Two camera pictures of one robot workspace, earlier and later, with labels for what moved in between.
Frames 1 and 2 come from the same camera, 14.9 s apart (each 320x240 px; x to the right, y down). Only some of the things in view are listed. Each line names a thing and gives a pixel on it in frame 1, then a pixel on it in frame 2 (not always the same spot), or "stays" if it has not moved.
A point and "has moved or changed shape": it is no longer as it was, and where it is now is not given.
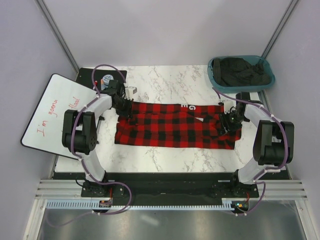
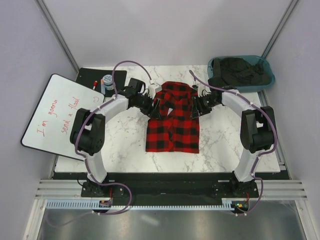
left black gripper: (127, 112) -> (153, 112)
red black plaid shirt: (176, 125) has moved or changed shape
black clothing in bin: (232, 71) stays
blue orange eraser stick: (102, 85) stays
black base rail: (169, 189) stays
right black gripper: (224, 123) -> (198, 109)
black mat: (85, 78) stays
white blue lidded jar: (106, 78) stays
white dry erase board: (44, 130) stays
